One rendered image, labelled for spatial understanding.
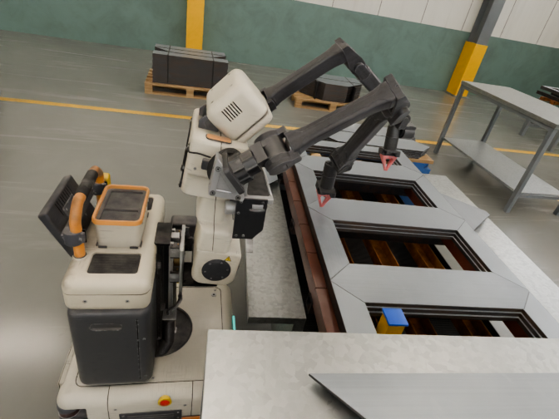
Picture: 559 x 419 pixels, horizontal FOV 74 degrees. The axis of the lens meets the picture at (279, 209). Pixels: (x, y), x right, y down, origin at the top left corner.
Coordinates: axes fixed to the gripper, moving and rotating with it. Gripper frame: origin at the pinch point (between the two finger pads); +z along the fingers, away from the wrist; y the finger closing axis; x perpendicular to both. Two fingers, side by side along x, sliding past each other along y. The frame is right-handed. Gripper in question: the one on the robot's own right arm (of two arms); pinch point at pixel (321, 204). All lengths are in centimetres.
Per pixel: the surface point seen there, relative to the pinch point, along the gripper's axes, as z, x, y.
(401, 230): 3.8, -33.9, -9.2
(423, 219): 2.0, -46.8, -1.6
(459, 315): 4, -37, -54
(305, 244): 4.1, 9.5, -22.5
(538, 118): 1, -246, 185
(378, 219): 1.6, -24.3, -5.6
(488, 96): 3, -240, 259
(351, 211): 1.5, -13.4, -0.9
